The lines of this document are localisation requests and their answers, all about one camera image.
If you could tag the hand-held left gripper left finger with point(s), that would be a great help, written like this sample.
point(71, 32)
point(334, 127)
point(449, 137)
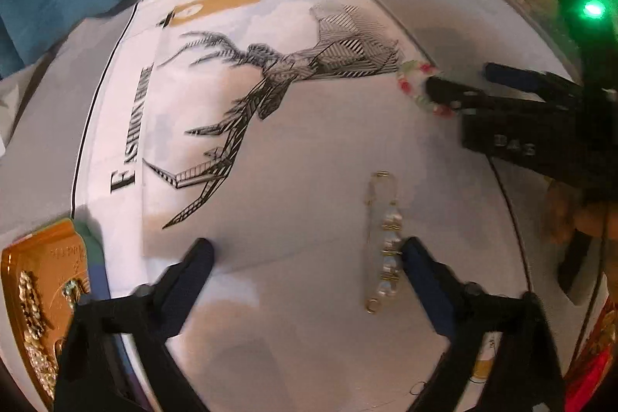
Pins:
point(186, 291)

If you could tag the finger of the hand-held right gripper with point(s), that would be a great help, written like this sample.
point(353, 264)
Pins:
point(512, 76)
point(449, 91)

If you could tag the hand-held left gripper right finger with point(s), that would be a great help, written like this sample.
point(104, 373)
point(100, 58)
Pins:
point(427, 289)

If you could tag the gold pearl pin brooch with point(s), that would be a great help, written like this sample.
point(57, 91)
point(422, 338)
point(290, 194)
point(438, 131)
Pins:
point(390, 248)

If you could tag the orange jewellery tray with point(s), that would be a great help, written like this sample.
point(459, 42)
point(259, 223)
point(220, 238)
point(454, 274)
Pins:
point(43, 248)

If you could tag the silver sparkly jewelry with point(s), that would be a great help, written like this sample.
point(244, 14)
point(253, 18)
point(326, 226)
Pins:
point(43, 368)

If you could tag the person's right hand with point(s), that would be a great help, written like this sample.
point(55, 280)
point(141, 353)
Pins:
point(560, 214)

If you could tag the white deer print bag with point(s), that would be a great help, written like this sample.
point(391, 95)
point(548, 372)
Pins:
point(314, 141)

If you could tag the red patterned cloth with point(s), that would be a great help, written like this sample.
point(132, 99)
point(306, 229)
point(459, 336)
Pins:
point(594, 354)

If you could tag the grey table cloth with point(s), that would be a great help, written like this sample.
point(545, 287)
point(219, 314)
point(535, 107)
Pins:
point(43, 112)

